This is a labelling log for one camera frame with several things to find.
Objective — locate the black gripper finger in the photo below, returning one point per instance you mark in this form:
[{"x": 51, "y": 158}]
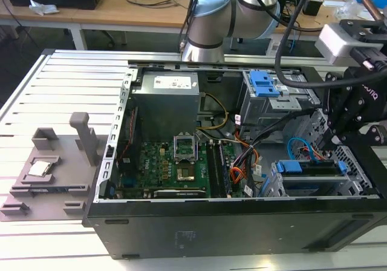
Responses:
[
  {"x": 352, "y": 116},
  {"x": 330, "y": 101}
]

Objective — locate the hard disk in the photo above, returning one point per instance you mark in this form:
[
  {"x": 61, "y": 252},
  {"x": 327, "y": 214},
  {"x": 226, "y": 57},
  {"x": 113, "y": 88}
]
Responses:
[{"x": 290, "y": 166}]

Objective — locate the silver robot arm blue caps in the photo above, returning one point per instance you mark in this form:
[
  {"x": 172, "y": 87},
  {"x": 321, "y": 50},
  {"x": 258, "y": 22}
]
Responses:
[{"x": 208, "y": 26}]

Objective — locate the metal disk bay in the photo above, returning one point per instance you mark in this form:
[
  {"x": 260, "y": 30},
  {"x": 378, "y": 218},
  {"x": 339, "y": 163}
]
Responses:
[{"x": 356, "y": 174}]

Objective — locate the black RAM slot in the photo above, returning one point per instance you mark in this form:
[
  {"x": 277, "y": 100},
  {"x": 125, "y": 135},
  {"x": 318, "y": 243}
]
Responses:
[
  {"x": 213, "y": 171},
  {"x": 225, "y": 174}
]

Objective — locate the metal drive cage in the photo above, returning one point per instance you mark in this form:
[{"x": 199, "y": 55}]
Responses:
[{"x": 272, "y": 110}]

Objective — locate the blue plastic drive carrier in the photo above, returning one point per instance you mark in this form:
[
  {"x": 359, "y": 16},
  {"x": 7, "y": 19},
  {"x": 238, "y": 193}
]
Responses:
[{"x": 263, "y": 85}]

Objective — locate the clear plastic bag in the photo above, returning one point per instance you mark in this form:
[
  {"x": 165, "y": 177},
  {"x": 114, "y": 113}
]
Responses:
[{"x": 350, "y": 9}]

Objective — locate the small black box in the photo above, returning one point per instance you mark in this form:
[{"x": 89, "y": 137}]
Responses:
[{"x": 313, "y": 8}]

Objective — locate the CPU socket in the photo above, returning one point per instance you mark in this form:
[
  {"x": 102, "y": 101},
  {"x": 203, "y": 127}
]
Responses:
[{"x": 185, "y": 174}]

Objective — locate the grey power supply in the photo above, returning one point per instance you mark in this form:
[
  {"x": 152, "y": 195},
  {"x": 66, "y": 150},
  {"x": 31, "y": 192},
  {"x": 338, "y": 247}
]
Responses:
[{"x": 163, "y": 107}]

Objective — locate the black PC case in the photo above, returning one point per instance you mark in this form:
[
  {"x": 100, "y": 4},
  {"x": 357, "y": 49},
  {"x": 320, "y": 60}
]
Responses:
[{"x": 211, "y": 231}]

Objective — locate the black graphics card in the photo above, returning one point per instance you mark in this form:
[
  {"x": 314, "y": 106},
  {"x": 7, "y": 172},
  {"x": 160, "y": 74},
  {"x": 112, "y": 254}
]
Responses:
[{"x": 178, "y": 193}]

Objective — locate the green motherboard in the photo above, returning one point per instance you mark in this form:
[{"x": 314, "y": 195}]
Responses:
[{"x": 157, "y": 165}]

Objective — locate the wooden desk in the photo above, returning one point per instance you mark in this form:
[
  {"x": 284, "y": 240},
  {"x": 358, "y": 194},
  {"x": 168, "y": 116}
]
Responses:
[{"x": 121, "y": 14}]

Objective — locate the grey parts rack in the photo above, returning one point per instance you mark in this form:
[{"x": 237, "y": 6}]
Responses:
[{"x": 69, "y": 168}]

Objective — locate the silver CPU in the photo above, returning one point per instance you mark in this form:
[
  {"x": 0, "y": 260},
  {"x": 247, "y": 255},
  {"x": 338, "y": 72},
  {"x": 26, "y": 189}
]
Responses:
[{"x": 38, "y": 168}]

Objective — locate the crumpled white paper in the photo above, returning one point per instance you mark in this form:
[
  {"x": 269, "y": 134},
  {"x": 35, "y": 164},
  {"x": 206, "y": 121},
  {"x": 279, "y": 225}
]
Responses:
[{"x": 42, "y": 7}]

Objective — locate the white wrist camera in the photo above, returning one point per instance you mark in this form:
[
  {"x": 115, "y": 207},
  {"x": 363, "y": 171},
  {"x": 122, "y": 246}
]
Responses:
[{"x": 334, "y": 42}]

